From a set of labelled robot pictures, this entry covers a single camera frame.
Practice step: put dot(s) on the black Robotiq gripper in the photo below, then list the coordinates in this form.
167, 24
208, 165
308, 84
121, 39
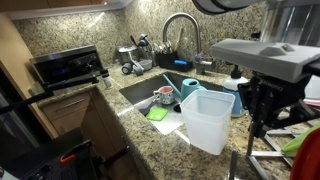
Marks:
266, 95

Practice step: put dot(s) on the soap bottle with blue label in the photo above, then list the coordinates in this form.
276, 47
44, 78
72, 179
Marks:
235, 84

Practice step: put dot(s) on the translucent white plastic container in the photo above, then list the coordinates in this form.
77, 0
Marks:
207, 121

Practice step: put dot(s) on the steel dish rack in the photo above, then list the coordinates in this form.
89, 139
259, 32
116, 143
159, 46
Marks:
250, 140

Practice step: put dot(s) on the stainless steel sink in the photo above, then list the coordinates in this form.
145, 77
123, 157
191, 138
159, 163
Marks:
140, 91

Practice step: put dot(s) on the small spice bottle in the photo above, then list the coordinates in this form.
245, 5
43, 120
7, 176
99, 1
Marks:
107, 81

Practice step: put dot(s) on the green plastic plate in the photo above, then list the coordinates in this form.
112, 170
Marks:
300, 141

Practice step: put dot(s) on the white cutting board pink rim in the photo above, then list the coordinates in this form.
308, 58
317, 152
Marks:
313, 90

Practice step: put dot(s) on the red plastic lid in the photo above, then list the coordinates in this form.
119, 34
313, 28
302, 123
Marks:
308, 163

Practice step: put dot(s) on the teal watering can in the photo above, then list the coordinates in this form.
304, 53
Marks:
190, 86

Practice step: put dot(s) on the blue cloth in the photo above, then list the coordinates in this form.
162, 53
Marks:
180, 62

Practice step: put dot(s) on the floral mug pink inside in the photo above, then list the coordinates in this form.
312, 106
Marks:
165, 96

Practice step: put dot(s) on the steel gooseneck faucet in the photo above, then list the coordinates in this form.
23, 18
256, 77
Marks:
198, 30

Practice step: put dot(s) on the green square lid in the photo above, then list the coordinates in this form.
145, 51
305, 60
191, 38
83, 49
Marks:
156, 114

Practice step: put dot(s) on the black utensil caddy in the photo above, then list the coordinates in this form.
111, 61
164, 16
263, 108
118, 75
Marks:
170, 61

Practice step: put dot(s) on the wooden utensil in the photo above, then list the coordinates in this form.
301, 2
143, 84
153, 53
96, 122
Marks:
180, 38

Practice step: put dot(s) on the grey bowl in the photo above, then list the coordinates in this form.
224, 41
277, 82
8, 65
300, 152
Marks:
146, 64

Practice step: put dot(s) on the black ladle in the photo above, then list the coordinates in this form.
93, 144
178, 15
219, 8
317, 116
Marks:
143, 40

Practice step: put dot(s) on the grey round kitchen gadget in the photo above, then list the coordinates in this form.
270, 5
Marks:
127, 68

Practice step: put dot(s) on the steel pot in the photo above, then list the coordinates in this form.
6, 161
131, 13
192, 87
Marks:
126, 53

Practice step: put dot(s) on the wooden base cabinet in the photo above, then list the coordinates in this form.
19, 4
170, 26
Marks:
70, 113

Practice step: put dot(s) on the black toaster oven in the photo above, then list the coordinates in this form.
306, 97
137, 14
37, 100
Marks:
66, 66

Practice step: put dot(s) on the black equipment case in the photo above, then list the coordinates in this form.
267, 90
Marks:
43, 160

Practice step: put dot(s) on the dark steel appliance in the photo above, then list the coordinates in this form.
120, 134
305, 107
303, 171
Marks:
16, 133

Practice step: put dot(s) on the black camera stand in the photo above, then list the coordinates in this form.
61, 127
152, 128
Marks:
66, 83

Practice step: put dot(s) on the wooden wall cabinet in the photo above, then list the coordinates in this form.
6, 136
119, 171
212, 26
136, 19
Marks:
50, 4

